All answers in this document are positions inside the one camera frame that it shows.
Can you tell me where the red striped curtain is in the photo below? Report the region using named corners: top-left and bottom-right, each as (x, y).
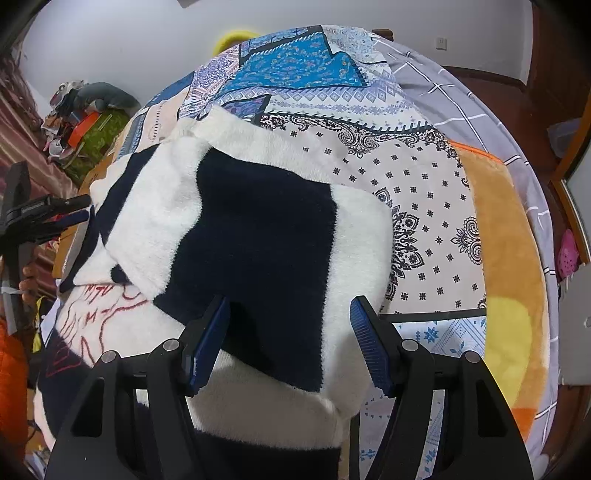
top-left (0, 46), bottom-right (79, 278)

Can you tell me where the orange box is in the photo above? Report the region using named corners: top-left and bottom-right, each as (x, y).
top-left (69, 111), bottom-right (100, 144)

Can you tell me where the clear plastic box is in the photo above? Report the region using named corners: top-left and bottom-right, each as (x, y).
top-left (547, 117), bottom-right (583, 158)

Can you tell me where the grey plush toy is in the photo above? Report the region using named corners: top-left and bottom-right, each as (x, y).
top-left (76, 82), bottom-right (139, 112)

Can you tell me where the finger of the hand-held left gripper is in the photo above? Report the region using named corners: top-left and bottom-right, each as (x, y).
top-left (41, 210), bottom-right (91, 241)
top-left (46, 194), bottom-right (92, 214)

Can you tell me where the orange plastic bin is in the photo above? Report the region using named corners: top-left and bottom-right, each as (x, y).
top-left (0, 318), bottom-right (29, 444)

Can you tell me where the person's left hand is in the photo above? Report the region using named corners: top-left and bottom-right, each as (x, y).
top-left (19, 264), bottom-right (40, 298)

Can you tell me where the blue patchwork blanket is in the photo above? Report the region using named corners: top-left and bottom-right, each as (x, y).
top-left (115, 25), bottom-right (490, 480)

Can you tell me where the yellow foam tube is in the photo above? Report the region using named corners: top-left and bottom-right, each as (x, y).
top-left (213, 30), bottom-right (259, 54)

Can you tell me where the pink slipper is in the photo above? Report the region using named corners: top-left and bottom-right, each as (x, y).
top-left (556, 229), bottom-right (580, 280)

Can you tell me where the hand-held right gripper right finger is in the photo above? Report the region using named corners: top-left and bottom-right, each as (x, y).
top-left (348, 295), bottom-right (536, 480)

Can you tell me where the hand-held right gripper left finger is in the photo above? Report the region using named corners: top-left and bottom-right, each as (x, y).
top-left (44, 295), bottom-right (232, 480)

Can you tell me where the black and white striped sweater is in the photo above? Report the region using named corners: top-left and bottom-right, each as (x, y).
top-left (34, 108), bottom-right (393, 480)

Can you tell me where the green fabric storage box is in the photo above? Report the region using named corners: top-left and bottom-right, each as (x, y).
top-left (62, 108), bottom-right (132, 185)

